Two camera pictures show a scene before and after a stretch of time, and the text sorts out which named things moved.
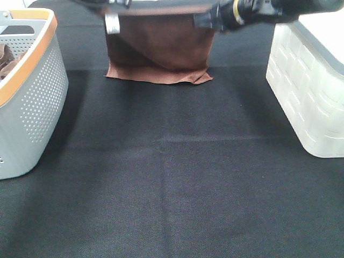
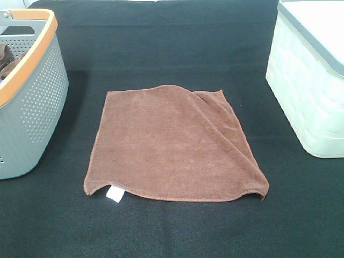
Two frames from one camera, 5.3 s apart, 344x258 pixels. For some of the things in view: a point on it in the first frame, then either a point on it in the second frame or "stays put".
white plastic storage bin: [305, 72] stays put
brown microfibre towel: [165, 46] -> [166, 141]
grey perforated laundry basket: [33, 92] stays put
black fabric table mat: [141, 169] stays put
